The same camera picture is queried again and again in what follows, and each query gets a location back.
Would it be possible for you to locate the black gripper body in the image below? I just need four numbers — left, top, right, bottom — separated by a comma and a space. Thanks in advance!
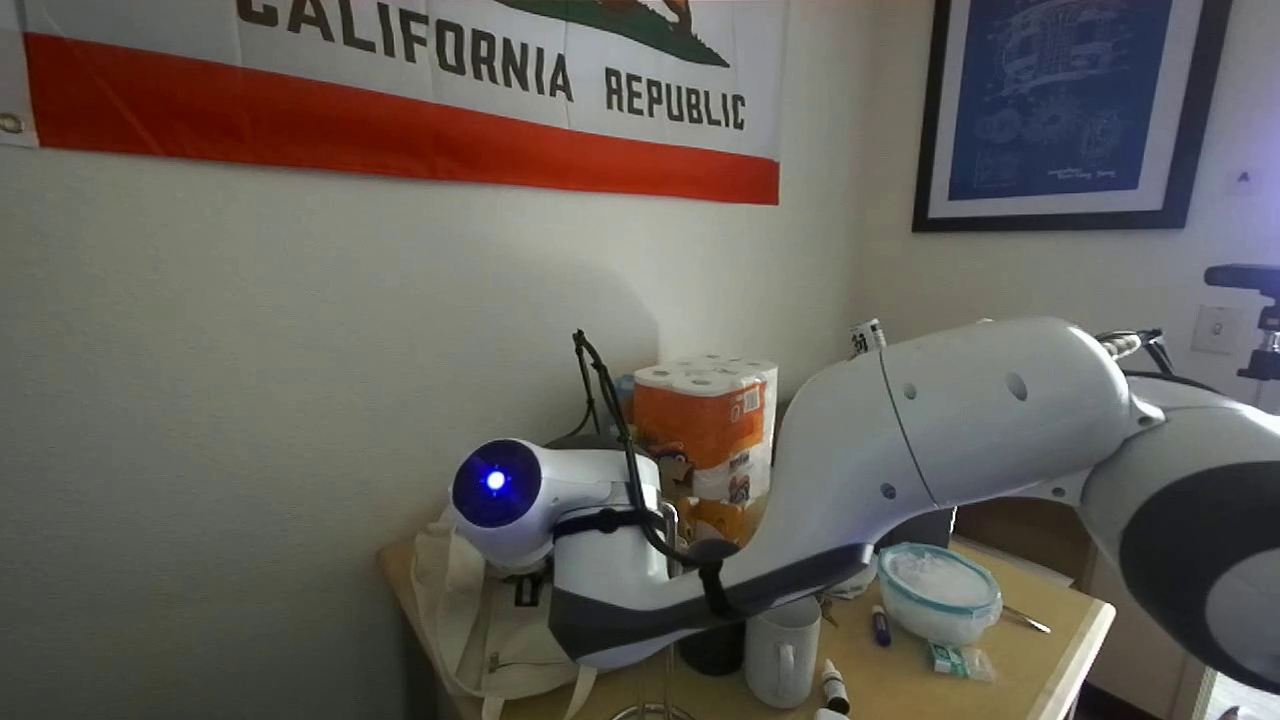
508, 569, 551, 611

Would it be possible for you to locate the white canvas bag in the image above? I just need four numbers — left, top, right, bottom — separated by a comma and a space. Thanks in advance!
406, 510, 603, 720

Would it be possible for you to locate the orange paper towel pack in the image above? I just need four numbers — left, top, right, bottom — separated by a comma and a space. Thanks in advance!
629, 350, 779, 550

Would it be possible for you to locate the tall white mug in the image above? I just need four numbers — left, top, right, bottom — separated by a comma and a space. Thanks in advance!
739, 597, 823, 713

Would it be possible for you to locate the small white bottle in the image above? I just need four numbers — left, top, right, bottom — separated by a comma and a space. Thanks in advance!
813, 655, 855, 716

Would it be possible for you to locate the glass bowl with lid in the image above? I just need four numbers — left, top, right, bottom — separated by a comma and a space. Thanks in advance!
878, 537, 1010, 651

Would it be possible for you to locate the green candy packet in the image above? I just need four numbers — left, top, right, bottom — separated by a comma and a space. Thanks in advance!
924, 639, 996, 684

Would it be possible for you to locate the California Republic flag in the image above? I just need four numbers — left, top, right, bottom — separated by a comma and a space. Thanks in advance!
0, 0, 792, 210

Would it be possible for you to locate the metal spoon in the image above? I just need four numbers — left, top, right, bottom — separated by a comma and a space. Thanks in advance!
996, 598, 1058, 639

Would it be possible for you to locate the brown chair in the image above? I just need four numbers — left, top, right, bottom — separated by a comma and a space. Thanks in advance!
954, 494, 1111, 593

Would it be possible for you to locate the framed blue poster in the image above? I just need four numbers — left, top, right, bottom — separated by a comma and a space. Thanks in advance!
913, 0, 1237, 235

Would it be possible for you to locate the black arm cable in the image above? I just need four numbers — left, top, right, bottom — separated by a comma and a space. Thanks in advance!
570, 327, 735, 618

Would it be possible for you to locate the white light switch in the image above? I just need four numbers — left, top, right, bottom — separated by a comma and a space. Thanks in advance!
1190, 299, 1253, 356

